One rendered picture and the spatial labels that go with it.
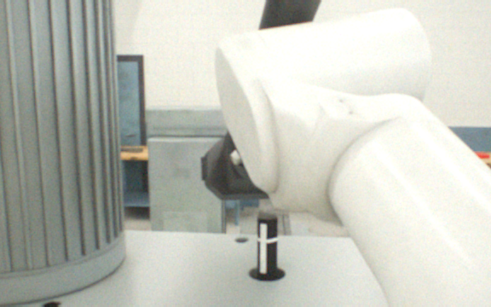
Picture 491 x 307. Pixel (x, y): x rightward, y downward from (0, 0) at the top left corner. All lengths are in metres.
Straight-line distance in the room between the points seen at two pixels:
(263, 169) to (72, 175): 0.26
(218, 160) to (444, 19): 6.85
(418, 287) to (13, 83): 0.35
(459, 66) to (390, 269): 7.12
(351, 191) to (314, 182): 0.02
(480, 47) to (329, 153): 7.17
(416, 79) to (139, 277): 0.33
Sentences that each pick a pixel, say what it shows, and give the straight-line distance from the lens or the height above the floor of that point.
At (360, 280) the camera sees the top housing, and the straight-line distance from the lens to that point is 0.52.
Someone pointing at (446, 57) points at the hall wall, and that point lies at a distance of 7.26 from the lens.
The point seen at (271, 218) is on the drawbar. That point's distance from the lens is 0.49.
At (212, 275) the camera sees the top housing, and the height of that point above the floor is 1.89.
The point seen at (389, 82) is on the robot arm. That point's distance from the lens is 0.31.
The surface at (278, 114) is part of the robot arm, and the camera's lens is 0.23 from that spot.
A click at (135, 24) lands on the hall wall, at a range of 7.32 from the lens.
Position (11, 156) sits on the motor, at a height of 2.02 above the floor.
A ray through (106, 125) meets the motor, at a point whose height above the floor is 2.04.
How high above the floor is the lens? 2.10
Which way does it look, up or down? 11 degrees down
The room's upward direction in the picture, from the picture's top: straight up
